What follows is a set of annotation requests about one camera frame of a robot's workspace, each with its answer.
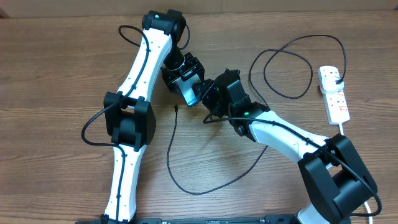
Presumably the white power strip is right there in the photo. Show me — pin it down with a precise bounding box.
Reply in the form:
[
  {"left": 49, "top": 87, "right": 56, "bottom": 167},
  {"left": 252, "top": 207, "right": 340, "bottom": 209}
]
[{"left": 318, "top": 65, "right": 350, "bottom": 125}]

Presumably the Samsung Galaxy smartphone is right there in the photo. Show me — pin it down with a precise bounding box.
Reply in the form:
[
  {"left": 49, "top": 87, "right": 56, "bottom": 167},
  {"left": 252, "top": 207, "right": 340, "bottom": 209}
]
[{"left": 176, "top": 75, "right": 201, "bottom": 107}]

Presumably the white charger plug adapter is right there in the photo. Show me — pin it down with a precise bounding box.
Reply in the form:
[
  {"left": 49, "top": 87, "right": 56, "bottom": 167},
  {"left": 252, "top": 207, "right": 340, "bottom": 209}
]
[{"left": 320, "top": 77, "right": 345, "bottom": 94}]

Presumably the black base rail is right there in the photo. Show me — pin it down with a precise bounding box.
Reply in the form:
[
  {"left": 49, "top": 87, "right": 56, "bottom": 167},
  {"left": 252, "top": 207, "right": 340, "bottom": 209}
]
[{"left": 74, "top": 213, "right": 352, "bottom": 224}]

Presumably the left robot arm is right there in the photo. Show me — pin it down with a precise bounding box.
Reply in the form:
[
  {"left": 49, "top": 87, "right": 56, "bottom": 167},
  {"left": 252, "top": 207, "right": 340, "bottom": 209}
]
[{"left": 99, "top": 9, "right": 204, "bottom": 223}]

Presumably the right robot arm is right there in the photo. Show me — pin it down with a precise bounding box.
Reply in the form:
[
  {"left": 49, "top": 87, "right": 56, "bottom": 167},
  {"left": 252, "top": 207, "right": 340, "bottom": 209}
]
[{"left": 192, "top": 70, "right": 381, "bottom": 223}]

